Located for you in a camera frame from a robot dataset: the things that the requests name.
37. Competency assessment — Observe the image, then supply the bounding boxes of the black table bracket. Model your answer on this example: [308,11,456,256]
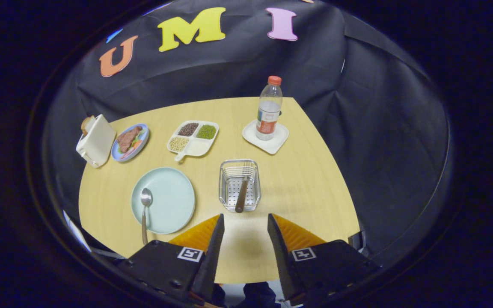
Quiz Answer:
[348,231,367,257]

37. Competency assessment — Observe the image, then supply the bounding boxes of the metal wire basket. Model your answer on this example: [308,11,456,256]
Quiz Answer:
[219,159,261,213]

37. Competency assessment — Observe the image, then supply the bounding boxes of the person's dark trousers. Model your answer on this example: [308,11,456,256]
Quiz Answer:
[210,282,281,308]

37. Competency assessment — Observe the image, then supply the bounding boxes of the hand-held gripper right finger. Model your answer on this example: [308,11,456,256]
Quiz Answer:
[267,213,382,306]

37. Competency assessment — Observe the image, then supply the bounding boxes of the white toaster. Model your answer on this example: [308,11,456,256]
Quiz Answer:
[76,114,116,168]

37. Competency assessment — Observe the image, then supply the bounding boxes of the toast slice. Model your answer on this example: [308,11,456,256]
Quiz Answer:
[80,115,96,136]

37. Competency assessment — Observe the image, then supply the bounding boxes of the white square coaster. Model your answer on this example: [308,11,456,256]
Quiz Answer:
[242,119,290,155]

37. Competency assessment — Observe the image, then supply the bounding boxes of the spoon with wooden handle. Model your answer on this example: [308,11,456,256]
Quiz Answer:
[140,187,153,246]

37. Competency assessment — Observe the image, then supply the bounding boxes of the white divided tray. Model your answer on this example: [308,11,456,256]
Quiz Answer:
[166,120,220,162]

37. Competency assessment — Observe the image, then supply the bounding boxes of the yellow beans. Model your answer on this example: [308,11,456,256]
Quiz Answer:
[169,137,190,152]

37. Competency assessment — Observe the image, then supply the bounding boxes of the green beans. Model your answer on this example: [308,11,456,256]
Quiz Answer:
[196,124,217,140]

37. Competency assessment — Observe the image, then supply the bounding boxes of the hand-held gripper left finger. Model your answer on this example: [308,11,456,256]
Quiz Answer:
[118,214,226,306]

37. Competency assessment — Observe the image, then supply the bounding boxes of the fork with wooden handle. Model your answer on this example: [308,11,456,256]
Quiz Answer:
[235,163,251,213]

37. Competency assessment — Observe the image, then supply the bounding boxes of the steak with vegetables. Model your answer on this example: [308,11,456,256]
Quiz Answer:
[116,125,143,154]

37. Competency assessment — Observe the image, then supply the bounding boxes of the pale green plate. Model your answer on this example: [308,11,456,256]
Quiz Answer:
[131,167,196,234]

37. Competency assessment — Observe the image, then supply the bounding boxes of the black backdrop cloth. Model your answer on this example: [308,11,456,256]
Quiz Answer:
[43,0,450,266]

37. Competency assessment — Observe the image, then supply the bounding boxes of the blue plate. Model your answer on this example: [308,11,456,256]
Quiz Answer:
[111,124,149,162]

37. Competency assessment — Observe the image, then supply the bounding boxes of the clear bottle with red cap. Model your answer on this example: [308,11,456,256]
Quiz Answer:
[255,76,283,141]

